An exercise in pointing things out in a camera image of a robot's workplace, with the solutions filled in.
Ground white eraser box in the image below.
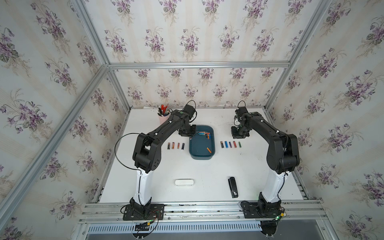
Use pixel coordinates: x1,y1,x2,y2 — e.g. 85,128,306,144
175,179,195,187

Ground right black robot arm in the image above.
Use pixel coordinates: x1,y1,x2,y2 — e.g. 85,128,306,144
231,107,300,206

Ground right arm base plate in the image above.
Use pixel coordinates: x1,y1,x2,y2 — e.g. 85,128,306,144
240,201,285,219

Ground black stapler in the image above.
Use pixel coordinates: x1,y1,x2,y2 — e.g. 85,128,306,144
228,177,239,198

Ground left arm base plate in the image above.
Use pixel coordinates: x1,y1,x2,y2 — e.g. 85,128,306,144
121,204,165,221

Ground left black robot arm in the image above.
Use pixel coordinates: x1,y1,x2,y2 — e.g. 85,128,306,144
130,105,197,214

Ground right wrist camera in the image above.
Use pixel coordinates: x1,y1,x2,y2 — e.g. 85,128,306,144
235,107,248,120

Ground pink pen cup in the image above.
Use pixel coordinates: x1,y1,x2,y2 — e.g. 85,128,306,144
159,114,170,125

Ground teal plastic storage box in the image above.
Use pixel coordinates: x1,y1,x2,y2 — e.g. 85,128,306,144
189,125,216,160

